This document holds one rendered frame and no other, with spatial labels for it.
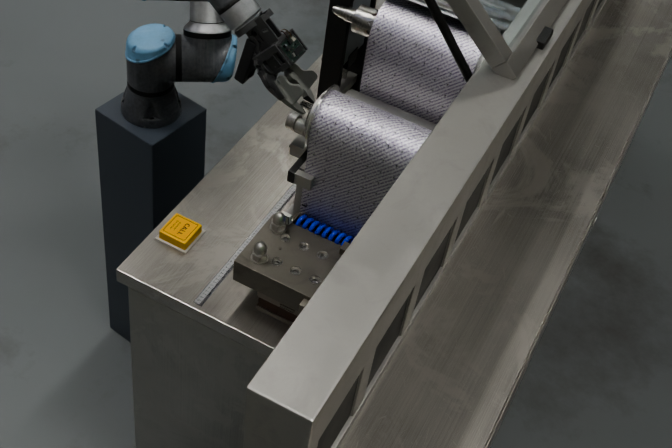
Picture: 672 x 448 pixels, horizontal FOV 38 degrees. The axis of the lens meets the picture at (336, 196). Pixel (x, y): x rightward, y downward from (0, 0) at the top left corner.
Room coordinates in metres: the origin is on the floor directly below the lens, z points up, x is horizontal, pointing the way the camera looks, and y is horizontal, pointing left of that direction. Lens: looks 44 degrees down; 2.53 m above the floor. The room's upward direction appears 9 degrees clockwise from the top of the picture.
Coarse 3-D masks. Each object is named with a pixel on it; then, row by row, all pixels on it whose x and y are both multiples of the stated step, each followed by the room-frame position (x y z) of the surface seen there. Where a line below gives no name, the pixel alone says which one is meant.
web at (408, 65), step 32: (384, 32) 1.70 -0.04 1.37; (416, 32) 1.69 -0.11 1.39; (384, 64) 1.69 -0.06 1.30; (416, 64) 1.66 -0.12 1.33; (448, 64) 1.64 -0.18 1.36; (384, 96) 1.69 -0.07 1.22; (416, 96) 1.66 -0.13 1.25; (448, 96) 1.64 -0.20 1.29; (320, 128) 1.48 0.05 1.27; (352, 128) 1.47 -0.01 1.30; (384, 128) 1.47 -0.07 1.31; (416, 128) 1.48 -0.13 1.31; (352, 160) 1.45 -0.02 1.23; (384, 160) 1.43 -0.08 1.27
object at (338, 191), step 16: (320, 160) 1.47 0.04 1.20; (320, 176) 1.47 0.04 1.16; (336, 176) 1.46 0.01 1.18; (352, 176) 1.44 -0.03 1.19; (304, 192) 1.48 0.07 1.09; (320, 192) 1.47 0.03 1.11; (336, 192) 1.45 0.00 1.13; (352, 192) 1.44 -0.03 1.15; (368, 192) 1.43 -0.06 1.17; (384, 192) 1.42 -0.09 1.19; (304, 208) 1.48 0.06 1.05; (320, 208) 1.47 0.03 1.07; (336, 208) 1.45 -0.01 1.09; (352, 208) 1.44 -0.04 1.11; (368, 208) 1.43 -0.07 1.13; (336, 224) 1.45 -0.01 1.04; (352, 224) 1.44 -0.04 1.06
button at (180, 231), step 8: (176, 216) 1.51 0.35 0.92; (168, 224) 1.48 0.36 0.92; (176, 224) 1.48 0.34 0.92; (184, 224) 1.49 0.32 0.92; (192, 224) 1.49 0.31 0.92; (200, 224) 1.50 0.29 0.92; (160, 232) 1.45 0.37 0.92; (168, 232) 1.46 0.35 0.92; (176, 232) 1.46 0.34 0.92; (184, 232) 1.46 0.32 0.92; (192, 232) 1.47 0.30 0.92; (200, 232) 1.49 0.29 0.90; (168, 240) 1.45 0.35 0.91; (176, 240) 1.44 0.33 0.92; (184, 240) 1.44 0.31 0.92; (192, 240) 1.46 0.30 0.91; (184, 248) 1.43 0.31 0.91
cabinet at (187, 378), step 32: (128, 288) 1.34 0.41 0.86; (160, 320) 1.31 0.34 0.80; (192, 320) 1.28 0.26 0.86; (160, 352) 1.31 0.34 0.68; (192, 352) 1.28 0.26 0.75; (224, 352) 1.25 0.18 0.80; (256, 352) 1.22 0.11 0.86; (160, 384) 1.31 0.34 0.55; (192, 384) 1.28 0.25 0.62; (224, 384) 1.25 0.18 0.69; (160, 416) 1.31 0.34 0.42; (192, 416) 1.28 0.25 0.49; (224, 416) 1.24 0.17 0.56
